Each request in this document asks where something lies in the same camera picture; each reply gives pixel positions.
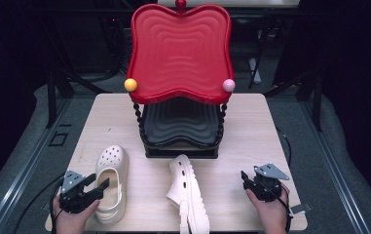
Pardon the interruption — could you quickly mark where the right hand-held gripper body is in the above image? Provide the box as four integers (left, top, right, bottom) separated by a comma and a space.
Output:
249, 163, 290, 203

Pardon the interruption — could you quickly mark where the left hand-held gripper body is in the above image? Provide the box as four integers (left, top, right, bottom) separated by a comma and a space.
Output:
58, 170, 104, 215

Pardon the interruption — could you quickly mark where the cream clog shoe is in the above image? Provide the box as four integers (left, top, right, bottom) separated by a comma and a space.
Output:
93, 144, 130, 224
166, 153, 210, 234

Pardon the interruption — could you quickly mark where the red and black shoe rack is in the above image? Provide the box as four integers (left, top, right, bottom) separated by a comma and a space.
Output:
124, 0, 237, 160

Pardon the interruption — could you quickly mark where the person's left hand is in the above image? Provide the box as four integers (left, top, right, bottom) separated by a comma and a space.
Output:
52, 195, 101, 234

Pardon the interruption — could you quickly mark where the person's right hand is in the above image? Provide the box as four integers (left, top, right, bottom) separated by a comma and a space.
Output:
245, 186, 290, 234

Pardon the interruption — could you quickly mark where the grey tape strip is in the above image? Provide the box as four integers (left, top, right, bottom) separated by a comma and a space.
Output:
288, 203, 313, 215
41, 202, 57, 213

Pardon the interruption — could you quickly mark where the black metal stand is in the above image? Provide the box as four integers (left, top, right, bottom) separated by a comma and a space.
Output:
45, 69, 113, 130
264, 69, 323, 133

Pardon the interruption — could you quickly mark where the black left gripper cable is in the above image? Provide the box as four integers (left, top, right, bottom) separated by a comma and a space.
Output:
12, 174, 67, 234

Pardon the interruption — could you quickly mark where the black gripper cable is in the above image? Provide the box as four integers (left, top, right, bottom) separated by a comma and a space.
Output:
262, 179, 294, 233
12, 174, 67, 234

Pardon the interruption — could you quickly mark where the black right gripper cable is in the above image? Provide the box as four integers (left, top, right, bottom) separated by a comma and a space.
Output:
262, 179, 294, 233

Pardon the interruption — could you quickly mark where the thin black cable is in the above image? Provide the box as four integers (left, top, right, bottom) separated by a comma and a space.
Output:
276, 127, 293, 168

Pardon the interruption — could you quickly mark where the grey metal floor rail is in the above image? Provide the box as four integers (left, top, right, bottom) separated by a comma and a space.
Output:
299, 97, 371, 234
0, 97, 74, 234

